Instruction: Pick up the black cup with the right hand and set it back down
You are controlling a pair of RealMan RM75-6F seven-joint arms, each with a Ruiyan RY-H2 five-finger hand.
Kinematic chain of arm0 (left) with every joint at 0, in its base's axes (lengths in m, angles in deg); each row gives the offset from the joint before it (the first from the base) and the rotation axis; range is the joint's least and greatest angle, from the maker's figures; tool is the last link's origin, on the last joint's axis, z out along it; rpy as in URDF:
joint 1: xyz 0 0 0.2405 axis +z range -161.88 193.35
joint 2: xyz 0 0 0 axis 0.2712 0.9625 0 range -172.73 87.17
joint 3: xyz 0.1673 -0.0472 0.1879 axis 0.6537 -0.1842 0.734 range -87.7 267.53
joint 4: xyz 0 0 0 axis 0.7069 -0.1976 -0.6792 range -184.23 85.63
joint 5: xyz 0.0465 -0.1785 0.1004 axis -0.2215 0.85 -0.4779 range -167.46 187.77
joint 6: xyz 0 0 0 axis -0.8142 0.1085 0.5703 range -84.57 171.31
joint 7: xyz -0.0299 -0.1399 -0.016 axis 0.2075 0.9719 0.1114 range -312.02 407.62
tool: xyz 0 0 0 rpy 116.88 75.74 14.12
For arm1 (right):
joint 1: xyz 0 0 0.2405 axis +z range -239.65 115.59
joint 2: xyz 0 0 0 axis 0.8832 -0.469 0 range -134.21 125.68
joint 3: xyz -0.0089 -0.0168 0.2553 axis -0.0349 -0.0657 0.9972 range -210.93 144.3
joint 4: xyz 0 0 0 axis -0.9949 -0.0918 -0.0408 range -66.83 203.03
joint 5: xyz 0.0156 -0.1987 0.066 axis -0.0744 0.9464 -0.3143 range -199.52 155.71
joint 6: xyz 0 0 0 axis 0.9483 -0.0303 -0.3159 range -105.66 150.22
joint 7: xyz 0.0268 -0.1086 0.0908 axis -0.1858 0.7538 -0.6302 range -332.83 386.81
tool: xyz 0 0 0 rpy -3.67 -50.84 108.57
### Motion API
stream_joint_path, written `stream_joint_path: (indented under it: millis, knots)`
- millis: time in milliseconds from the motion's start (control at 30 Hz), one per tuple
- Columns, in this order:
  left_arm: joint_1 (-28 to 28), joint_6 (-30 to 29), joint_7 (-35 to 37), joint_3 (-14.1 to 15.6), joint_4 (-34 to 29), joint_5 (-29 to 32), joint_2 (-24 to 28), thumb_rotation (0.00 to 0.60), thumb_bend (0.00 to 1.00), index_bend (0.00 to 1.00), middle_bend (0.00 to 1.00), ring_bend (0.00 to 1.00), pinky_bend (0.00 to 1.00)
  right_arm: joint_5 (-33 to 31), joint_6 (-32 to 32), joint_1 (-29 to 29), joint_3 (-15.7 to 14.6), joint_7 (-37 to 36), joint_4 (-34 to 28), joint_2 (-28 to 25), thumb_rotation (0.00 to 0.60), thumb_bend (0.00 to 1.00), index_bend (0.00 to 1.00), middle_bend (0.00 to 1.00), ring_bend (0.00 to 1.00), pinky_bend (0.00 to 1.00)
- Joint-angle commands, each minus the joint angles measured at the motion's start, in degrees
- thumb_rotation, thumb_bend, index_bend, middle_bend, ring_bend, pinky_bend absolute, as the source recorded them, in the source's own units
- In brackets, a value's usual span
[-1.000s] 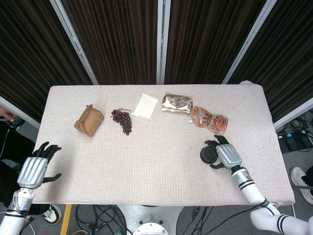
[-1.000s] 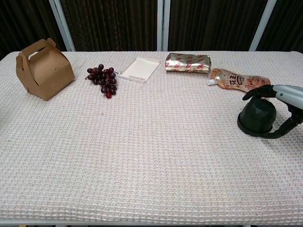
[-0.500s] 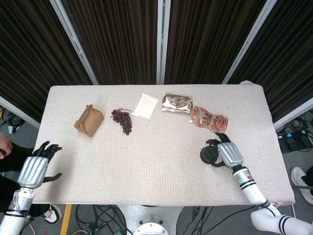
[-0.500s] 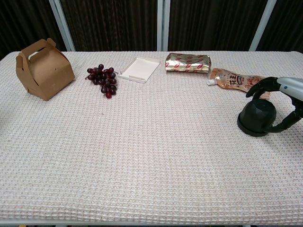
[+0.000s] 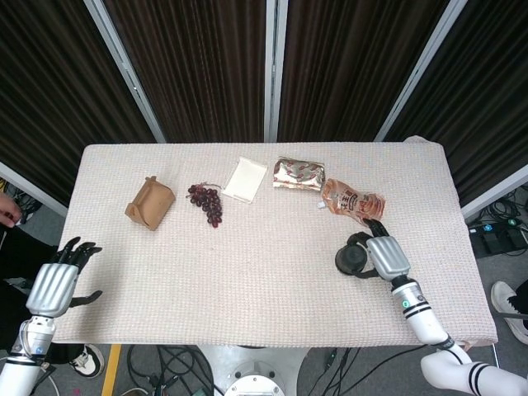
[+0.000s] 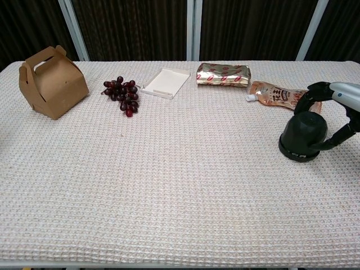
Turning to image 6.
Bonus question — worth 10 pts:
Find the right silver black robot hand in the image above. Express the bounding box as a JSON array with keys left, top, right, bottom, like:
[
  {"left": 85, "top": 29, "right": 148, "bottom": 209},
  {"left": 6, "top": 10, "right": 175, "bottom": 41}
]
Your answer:
[{"left": 294, "top": 81, "right": 360, "bottom": 151}]

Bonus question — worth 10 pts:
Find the grey aluminium partition post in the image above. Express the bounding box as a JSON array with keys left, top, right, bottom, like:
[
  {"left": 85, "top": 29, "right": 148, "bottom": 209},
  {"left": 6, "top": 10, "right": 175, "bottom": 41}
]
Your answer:
[
  {"left": 296, "top": 0, "right": 330, "bottom": 61},
  {"left": 58, "top": 0, "right": 91, "bottom": 62},
  {"left": 187, "top": 0, "right": 202, "bottom": 61}
]

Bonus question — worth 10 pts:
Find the beige waffle tablecloth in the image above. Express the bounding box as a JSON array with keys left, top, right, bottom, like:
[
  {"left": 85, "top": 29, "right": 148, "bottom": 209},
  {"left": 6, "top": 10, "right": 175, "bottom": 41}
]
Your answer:
[{"left": 0, "top": 60, "right": 360, "bottom": 267}]

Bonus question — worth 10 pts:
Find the dark brown ribbed partition panel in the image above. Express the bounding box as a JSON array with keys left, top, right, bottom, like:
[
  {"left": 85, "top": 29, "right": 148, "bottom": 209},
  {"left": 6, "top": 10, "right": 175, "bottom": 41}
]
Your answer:
[
  {"left": 70, "top": 0, "right": 188, "bottom": 61},
  {"left": 305, "top": 0, "right": 360, "bottom": 61},
  {"left": 0, "top": 0, "right": 79, "bottom": 73},
  {"left": 200, "top": 0, "right": 320, "bottom": 61}
]

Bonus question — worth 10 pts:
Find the orange spouted drink pouch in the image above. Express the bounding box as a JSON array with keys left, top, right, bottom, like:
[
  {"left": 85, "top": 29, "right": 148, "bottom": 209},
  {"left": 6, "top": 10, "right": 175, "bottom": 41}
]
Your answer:
[{"left": 244, "top": 80, "right": 323, "bottom": 113}]

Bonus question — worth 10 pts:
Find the gold foil snack packet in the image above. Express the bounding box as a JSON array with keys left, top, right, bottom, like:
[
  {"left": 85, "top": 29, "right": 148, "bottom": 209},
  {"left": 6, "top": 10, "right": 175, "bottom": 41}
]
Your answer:
[{"left": 196, "top": 62, "right": 251, "bottom": 88}]

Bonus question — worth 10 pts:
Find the black round container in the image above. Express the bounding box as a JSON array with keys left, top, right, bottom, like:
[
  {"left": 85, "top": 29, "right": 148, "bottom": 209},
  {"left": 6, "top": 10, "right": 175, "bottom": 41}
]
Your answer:
[{"left": 278, "top": 111, "right": 329, "bottom": 163}]

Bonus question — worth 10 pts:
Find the white shallow tray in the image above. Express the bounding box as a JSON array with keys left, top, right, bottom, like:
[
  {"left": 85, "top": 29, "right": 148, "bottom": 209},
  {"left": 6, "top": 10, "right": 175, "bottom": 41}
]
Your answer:
[{"left": 139, "top": 67, "right": 191, "bottom": 101}]

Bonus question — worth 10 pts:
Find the dark red grape bunch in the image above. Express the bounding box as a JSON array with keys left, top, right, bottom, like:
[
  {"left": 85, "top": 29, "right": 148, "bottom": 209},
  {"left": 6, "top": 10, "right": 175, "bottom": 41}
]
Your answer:
[{"left": 101, "top": 75, "right": 140, "bottom": 118}]

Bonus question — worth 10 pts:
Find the brown cardboard gable box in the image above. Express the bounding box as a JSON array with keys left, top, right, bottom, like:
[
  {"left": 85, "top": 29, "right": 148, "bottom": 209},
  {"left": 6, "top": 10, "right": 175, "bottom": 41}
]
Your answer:
[{"left": 19, "top": 46, "right": 90, "bottom": 121}]

